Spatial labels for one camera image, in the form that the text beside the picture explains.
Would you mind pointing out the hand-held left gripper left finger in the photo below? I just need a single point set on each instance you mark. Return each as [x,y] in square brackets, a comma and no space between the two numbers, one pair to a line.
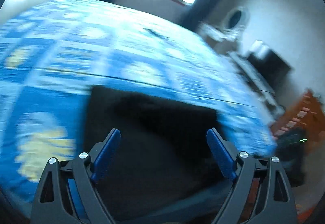
[106,155]

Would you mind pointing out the orange wooden furniture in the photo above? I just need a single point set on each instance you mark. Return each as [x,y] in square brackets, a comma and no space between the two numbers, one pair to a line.
[307,109]

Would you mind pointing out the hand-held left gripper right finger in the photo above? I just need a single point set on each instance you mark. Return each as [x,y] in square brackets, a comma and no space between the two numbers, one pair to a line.
[220,155]

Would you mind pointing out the white oval vanity mirror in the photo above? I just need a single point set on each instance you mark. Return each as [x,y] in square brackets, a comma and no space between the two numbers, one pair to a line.
[236,19]

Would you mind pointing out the black pants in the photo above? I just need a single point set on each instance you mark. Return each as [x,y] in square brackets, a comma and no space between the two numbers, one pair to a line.
[157,132]

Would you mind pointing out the blue patterned bed sheet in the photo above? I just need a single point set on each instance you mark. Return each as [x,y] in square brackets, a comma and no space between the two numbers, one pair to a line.
[76,49]

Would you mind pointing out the white television stand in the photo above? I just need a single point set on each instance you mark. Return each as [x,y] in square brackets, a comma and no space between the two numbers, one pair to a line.
[256,82]

